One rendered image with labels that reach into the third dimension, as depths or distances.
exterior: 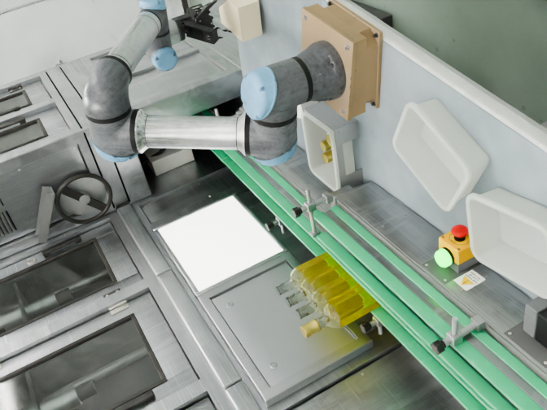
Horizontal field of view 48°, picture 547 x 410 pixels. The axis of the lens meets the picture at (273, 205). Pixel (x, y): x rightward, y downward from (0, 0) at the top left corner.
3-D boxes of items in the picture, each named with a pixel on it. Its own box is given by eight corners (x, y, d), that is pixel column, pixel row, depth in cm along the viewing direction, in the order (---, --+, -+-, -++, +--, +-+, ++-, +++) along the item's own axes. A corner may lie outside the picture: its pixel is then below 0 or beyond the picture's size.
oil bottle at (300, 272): (350, 253, 185) (289, 285, 179) (348, 239, 182) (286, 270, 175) (361, 263, 181) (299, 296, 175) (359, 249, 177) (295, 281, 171)
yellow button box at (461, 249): (461, 245, 153) (438, 258, 151) (461, 222, 149) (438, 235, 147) (482, 260, 148) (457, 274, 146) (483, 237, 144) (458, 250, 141)
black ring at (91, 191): (116, 204, 244) (64, 227, 237) (98, 159, 231) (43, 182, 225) (120, 211, 240) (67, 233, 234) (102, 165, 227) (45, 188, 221)
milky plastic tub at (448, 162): (475, 201, 143) (446, 216, 140) (418, 132, 152) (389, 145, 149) (504, 158, 128) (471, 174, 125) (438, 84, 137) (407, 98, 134)
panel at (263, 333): (235, 198, 238) (154, 234, 228) (234, 191, 236) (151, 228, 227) (374, 346, 171) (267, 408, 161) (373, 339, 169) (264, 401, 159)
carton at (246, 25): (235, -18, 206) (216, -11, 204) (258, 1, 196) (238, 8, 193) (240, 15, 214) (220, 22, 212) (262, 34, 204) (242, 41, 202)
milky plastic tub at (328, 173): (331, 160, 200) (308, 171, 198) (323, 99, 187) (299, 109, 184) (363, 184, 187) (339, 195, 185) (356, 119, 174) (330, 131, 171)
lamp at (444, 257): (441, 257, 149) (431, 263, 148) (441, 243, 147) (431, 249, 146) (454, 267, 146) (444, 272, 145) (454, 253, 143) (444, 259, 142)
